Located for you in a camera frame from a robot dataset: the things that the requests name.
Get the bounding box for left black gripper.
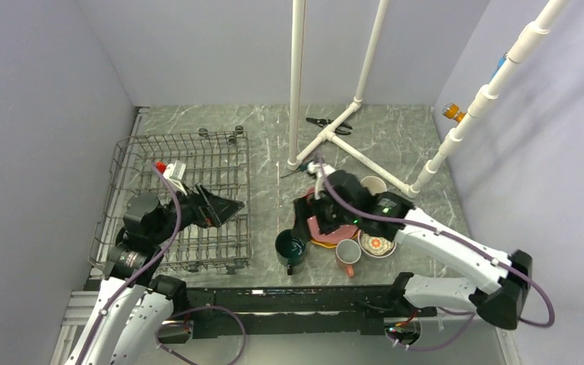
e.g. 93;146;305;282
151;181;243;244

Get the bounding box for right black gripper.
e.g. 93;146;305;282
292;189;359;241

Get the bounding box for pink mug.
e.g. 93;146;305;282
335;239;362;278

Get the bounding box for dark green mug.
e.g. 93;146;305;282
275;229;307;275

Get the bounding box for patterned floral bowl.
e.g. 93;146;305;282
357;230;397;259

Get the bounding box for cream yellow-green cup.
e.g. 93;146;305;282
360;176;388;195

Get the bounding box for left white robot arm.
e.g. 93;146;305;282
66;184;244;364

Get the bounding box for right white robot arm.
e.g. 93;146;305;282
293;162;533;330

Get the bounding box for pink dotted plate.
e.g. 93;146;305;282
306;188;358;243

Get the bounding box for yellow plate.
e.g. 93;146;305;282
310;230;360;249

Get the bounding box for black pliers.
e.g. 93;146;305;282
306;117;353;135

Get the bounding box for white PVC diagonal pipe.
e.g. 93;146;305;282
406;0;568;198

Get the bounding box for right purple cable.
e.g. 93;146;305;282
314;156;557;353

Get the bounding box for purple cable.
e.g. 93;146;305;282
72;163;248;365
314;156;557;353

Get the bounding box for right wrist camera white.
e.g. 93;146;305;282
306;160;326;179

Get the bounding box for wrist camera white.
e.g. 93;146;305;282
306;160;326;179
155;160;187;195

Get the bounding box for green handled screwdriver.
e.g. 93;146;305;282
279;162;308;179

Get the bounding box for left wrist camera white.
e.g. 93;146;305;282
155;160;187;195

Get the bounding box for white PVC pipe frame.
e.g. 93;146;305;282
287;0;410;195

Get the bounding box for grey wire dish rack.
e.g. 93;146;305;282
88;129;252;276

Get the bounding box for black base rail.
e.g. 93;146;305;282
158;284;437;344

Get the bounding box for orange yellow wall fitting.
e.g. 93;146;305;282
442;103;466;123

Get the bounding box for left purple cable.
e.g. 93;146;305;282
72;163;248;365

